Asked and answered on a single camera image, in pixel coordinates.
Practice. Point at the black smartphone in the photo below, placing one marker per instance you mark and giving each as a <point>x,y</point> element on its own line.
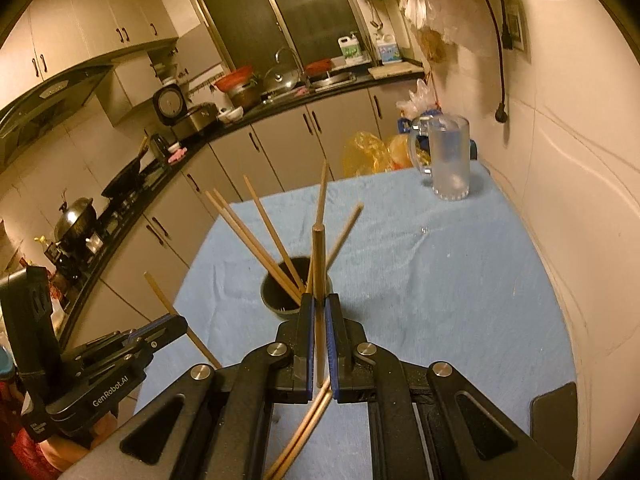
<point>555,415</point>

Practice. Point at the steel wok with lid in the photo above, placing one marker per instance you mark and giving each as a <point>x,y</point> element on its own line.
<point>75,220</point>

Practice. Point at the pink small item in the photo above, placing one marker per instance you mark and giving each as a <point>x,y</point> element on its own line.
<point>176,155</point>

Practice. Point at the wooden cutting board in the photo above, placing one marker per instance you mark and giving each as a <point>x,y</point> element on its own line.
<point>395,69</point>

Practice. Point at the person's left hand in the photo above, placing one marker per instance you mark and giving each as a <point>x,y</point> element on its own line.
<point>65,455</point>

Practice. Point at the blue tablecloth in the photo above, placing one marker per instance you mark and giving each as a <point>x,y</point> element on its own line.
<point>425,285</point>

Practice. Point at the frosted glass mug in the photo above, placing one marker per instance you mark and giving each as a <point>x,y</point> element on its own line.
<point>450,160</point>

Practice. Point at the beige lower kitchen cabinets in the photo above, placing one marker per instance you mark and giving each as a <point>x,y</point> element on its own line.
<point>280,140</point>

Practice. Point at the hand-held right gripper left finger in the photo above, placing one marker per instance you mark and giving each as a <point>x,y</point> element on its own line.
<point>306,320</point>

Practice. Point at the chrome kitchen faucet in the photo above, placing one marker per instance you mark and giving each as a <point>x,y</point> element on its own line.
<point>291,57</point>

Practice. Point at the white blue detergent bottle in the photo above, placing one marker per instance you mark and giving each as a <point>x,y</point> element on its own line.
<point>387,50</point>

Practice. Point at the hanging white plastic bag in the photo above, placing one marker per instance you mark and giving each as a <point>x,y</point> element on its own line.
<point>419,2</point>

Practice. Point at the thin pale chopstick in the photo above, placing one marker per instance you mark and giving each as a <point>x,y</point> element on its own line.
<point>347,227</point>
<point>165,300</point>

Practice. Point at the beige upper kitchen cabinets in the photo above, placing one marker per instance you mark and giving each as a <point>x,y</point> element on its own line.
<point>90,15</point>

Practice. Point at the range hood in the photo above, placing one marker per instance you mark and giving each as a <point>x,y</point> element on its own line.
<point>45,95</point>

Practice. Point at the yellow plastic bag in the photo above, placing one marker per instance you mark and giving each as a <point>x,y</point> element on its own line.
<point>365,155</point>

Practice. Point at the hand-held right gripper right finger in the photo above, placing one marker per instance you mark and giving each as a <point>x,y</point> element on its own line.
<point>331,320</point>

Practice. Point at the orange plastic bag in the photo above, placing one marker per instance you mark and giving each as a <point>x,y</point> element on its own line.
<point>402,152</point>

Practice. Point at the red bowl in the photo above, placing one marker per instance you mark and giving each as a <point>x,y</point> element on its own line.
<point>319,66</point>

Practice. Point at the dark grey perforated utensil holder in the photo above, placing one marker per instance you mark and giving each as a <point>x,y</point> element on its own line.
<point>275,295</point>

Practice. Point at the red basin on pot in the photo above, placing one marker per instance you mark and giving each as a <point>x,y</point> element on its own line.
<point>235,80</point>

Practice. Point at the white green detergent bottle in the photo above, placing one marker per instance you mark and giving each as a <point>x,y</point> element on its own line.
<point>350,50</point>

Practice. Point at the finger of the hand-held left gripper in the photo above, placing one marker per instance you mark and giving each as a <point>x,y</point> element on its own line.
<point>160,332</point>

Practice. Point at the silver electric cooker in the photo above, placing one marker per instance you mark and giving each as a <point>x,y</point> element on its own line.
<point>195,120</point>

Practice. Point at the glass pot lid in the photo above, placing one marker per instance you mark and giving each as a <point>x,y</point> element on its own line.
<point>280,80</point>

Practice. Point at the wall outlet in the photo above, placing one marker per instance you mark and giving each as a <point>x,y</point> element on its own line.
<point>515,27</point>

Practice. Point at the black frying pan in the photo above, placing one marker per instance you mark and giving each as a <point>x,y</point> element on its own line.
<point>122,180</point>

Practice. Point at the black round rice cooker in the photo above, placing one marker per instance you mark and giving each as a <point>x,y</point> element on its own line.
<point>169,105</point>

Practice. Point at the dark sliding glass door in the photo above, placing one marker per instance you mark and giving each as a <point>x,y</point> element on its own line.
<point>280,10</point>

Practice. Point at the beige kitchen cabinets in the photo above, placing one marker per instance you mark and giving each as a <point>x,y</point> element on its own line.
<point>90,15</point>
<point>280,140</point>

